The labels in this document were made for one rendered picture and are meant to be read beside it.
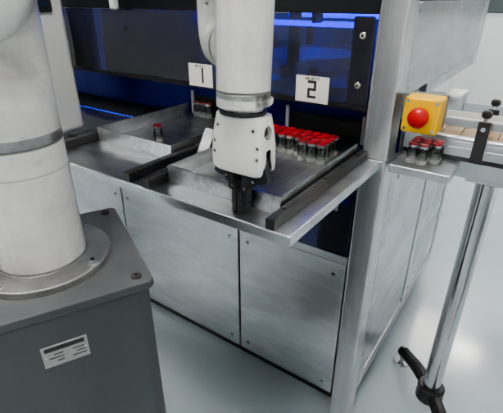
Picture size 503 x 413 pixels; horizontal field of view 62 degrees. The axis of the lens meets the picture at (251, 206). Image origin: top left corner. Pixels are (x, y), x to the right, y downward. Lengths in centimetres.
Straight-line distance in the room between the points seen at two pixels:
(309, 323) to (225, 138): 78
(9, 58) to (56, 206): 19
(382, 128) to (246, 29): 45
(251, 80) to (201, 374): 121
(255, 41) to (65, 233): 37
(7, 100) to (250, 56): 31
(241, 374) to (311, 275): 56
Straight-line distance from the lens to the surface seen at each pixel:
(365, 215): 104
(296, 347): 141
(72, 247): 65
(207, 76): 118
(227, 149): 67
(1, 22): 51
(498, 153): 104
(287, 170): 89
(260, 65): 62
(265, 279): 131
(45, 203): 60
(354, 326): 124
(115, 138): 110
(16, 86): 58
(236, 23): 61
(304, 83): 102
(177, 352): 170
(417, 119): 90
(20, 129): 57
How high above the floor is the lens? 121
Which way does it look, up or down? 27 degrees down
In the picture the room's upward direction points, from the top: straight up
